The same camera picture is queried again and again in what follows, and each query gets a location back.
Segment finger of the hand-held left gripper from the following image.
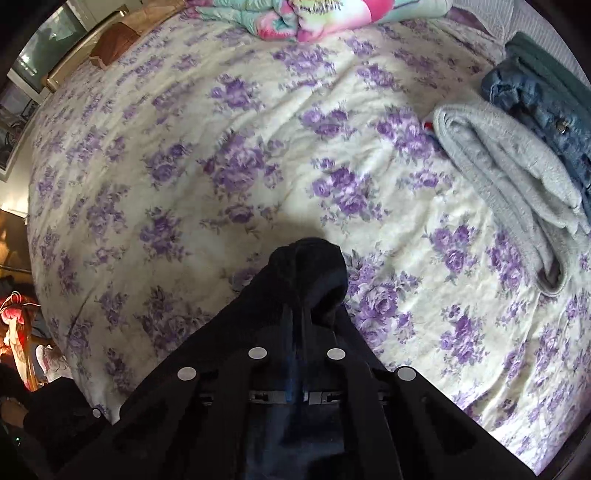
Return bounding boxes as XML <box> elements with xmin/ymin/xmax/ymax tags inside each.
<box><xmin>69</xmin><ymin>392</ymin><xmax>122</xmax><ymax>446</ymax></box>

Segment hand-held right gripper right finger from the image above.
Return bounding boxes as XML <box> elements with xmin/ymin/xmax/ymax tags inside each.
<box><xmin>301</xmin><ymin>308</ymin><xmax>536</xmax><ymax>480</ymax></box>

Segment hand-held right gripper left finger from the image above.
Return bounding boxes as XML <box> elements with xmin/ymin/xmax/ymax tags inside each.
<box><xmin>55</xmin><ymin>308</ymin><xmax>297</xmax><ymax>480</ymax></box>

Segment navy blue pants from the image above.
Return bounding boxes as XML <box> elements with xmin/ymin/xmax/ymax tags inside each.
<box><xmin>210</xmin><ymin>237</ymin><xmax>393</xmax><ymax>480</ymax></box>

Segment folded green pants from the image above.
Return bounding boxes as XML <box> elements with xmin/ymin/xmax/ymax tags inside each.
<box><xmin>505</xmin><ymin>31</ymin><xmax>591</xmax><ymax>134</ymax></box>

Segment colourful figure toy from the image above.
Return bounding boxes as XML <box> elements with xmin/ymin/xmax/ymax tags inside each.
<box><xmin>0</xmin><ymin>291</ymin><xmax>43</xmax><ymax>393</ymax></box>

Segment folded grey sweatpants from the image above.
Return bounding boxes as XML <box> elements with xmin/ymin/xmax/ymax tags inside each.
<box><xmin>433</xmin><ymin>100</ymin><xmax>591</xmax><ymax>296</ymax></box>

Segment folded blue jeans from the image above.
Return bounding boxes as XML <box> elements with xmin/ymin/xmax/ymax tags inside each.
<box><xmin>480</xmin><ymin>68</ymin><xmax>591</xmax><ymax>204</ymax></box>

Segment wooden framed glass cabinet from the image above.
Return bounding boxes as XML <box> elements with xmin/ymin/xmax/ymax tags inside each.
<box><xmin>0</xmin><ymin>0</ymin><xmax>127</xmax><ymax>183</ymax></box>

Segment folded floral quilt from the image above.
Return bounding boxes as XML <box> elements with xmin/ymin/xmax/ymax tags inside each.
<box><xmin>191</xmin><ymin>0</ymin><xmax>455</xmax><ymax>43</ymax></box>

